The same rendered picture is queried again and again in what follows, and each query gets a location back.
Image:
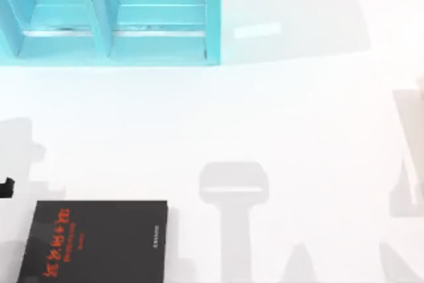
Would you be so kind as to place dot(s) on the light blue rack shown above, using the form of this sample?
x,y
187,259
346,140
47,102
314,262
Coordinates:
x,y
159,14

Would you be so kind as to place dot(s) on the black book with red lettering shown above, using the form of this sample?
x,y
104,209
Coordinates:
x,y
99,243

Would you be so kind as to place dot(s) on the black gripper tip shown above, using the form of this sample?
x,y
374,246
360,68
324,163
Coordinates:
x,y
6,188

